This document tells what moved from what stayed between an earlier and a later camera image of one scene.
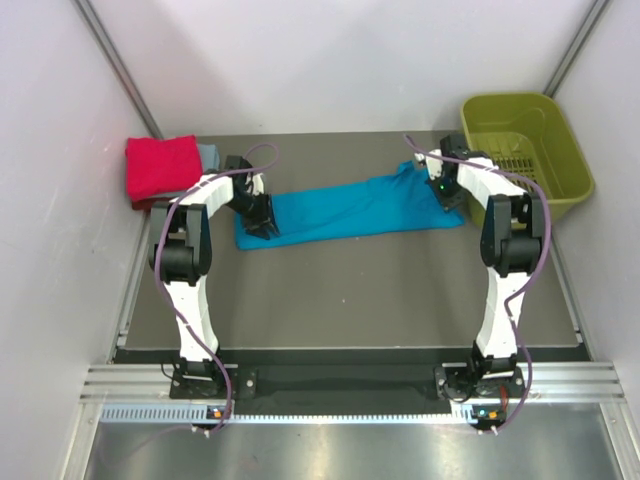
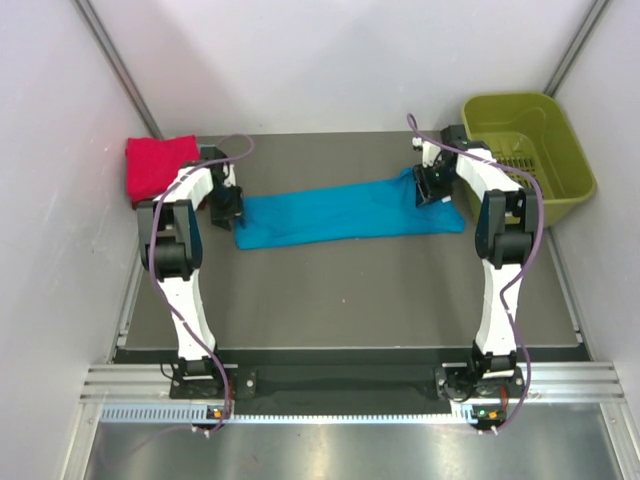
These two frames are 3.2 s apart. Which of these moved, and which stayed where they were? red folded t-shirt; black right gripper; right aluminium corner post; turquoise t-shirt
Moved: black right gripper
Stayed: red folded t-shirt; right aluminium corner post; turquoise t-shirt
